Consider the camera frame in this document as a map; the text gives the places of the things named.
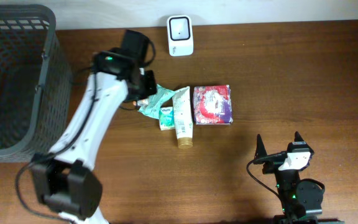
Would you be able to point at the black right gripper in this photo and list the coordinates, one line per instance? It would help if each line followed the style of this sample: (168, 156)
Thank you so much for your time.
(260, 157)

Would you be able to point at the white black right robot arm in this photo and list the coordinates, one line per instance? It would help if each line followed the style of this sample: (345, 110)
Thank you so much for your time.
(301, 199)

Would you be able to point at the grey plastic mesh basket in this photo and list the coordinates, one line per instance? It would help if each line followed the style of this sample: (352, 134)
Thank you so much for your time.
(34, 82)

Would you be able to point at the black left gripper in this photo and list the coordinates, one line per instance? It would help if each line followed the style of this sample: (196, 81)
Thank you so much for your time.
(148, 84)

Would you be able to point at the teal wet wipes pack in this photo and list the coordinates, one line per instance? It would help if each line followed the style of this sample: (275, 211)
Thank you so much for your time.
(154, 102)

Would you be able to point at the teal Kleenex tissue pack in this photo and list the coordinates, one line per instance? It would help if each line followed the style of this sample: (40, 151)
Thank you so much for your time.
(166, 118)

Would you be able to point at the red purple tissue pack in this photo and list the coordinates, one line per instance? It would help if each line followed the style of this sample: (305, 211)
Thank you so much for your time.
(212, 105)

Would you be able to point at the white conditioner tube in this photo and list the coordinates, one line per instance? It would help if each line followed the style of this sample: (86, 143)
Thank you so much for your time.
(183, 120)

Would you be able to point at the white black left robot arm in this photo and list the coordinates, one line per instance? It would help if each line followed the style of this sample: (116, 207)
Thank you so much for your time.
(63, 178)

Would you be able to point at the white barcode scanner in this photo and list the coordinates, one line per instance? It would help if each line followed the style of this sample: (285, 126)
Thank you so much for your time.
(180, 36)

